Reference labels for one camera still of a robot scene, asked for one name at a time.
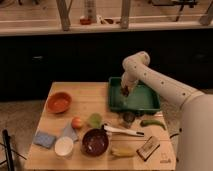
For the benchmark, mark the light green cup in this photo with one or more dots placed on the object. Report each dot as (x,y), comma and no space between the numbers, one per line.
(95,120)

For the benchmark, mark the dark red grape bunch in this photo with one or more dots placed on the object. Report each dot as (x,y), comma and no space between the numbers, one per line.
(125,91)

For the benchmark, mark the green plastic tray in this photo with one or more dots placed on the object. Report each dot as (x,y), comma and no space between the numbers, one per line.
(141,100)

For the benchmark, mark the white cup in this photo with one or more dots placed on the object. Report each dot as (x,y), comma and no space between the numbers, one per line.
(64,146)

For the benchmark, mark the brown wooden box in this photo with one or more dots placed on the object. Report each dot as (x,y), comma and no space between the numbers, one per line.
(146,150)

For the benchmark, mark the black tripod stand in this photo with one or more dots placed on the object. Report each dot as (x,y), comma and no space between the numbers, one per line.
(8,151)

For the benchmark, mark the green chili pepper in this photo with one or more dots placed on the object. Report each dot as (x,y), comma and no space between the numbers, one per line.
(145,123)

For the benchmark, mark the blue sponge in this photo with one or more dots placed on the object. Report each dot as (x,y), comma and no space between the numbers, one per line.
(44,139)

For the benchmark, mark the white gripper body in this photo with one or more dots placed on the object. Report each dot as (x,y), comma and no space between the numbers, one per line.
(129,81)

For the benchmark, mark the red object on shelf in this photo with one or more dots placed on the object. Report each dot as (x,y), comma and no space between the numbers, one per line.
(85,21)

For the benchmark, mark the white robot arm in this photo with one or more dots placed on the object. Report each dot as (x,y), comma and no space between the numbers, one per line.
(195,143)

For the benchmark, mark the white handled kitchen tool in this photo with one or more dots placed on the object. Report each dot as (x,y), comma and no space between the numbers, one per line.
(124,131)

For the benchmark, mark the red yellow apple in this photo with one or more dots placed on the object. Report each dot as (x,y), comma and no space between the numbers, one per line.
(77,123)

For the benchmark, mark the yellow banana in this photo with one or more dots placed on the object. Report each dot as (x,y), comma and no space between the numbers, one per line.
(122,152)

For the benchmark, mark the orange ceramic bowl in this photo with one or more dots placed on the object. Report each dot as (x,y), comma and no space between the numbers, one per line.
(58,102)

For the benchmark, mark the dark avocado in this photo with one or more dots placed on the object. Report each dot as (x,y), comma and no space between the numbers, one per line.
(128,119)

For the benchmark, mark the dark red bowl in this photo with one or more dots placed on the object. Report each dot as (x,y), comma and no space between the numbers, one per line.
(95,142)

